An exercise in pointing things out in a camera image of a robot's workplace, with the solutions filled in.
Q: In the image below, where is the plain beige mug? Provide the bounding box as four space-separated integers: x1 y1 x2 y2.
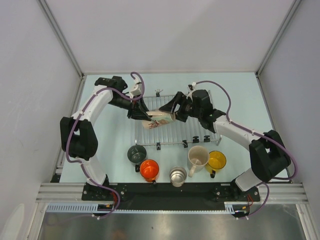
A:
187 145 210 178

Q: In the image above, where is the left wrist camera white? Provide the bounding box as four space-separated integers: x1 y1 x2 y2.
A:
129 83 142 99

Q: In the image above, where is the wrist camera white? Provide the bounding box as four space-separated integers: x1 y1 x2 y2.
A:
186 82 197 100
129 83 142 99

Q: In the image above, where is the yellow mug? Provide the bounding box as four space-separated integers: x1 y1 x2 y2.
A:
205 150 227 179

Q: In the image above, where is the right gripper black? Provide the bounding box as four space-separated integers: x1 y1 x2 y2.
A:
160 92 202 123

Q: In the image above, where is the dark green mug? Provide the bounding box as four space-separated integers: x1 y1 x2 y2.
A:
127 144 147 165

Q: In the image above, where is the purple cable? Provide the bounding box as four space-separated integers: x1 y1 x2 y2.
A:
65 71 146 221
192 79 298 221

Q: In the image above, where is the white slotted cable duct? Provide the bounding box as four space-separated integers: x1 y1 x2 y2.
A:
46 203 245 215

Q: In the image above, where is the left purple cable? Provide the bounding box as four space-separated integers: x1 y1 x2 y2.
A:
65 71 146 221

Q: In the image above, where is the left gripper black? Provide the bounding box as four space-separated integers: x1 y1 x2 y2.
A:
108 93 153 121

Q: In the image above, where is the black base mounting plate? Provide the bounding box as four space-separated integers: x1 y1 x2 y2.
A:
81 182 261 212

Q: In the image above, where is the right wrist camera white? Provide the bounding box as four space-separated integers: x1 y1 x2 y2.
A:
186 82 197 100

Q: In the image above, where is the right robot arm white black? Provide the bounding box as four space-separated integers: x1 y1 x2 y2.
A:
159 89 293 201

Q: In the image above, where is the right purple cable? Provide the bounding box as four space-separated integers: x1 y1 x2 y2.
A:
192 79 298 221

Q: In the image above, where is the beige floral mug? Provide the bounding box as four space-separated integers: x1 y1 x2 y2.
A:
142 110 176 130

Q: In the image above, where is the stainless steel cup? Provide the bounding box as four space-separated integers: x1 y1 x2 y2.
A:
169 166 188 188

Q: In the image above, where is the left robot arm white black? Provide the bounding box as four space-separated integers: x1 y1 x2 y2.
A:
60 71 151 200

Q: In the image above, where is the metal wire dish rack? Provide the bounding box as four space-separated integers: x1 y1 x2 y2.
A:
134 89 223 151

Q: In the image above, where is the orange mug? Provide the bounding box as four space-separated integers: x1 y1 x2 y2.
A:
135 159 160 185

